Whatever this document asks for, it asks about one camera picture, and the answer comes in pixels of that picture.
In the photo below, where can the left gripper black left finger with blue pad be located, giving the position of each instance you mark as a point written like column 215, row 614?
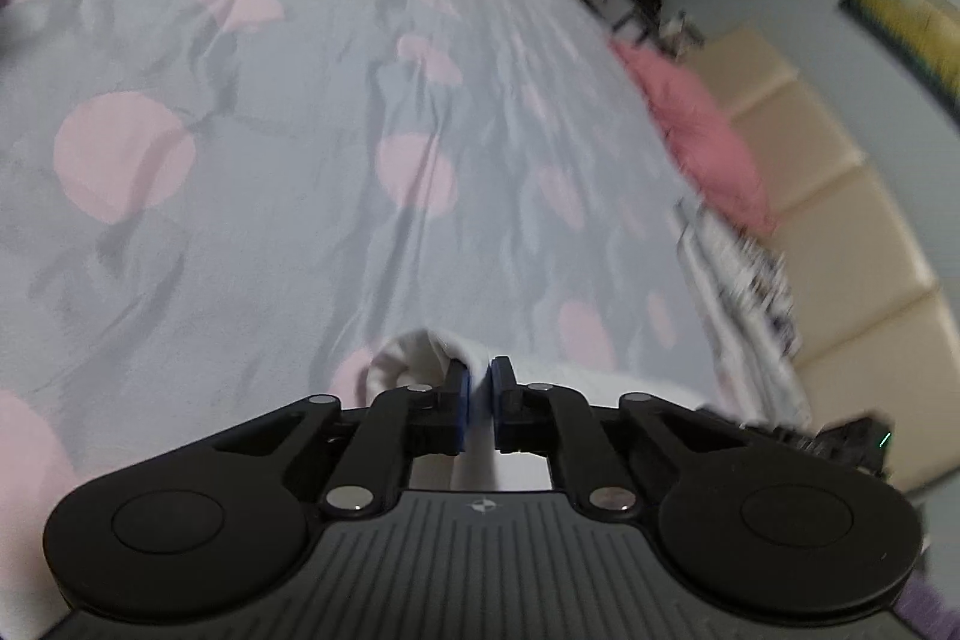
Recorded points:
column 356, row 463

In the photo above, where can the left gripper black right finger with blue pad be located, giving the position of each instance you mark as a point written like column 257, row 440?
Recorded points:
column 610, row 463

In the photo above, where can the beige padded headboard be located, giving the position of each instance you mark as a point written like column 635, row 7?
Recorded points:
column 877, row 333

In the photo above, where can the grey white crumpled garment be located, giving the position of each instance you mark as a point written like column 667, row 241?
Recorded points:
column 744, row 298

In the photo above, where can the pink pillow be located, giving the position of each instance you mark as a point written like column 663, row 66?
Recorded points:
column 700, row 138

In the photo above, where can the grey bedsheet with pink dots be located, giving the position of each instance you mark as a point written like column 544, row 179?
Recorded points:
column 211, row 208

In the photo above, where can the framed yellow landscape picture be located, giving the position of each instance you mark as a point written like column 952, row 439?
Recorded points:
column 922, row 35

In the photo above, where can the bedside table with clutter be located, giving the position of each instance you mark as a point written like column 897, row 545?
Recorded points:
column 643, row 23

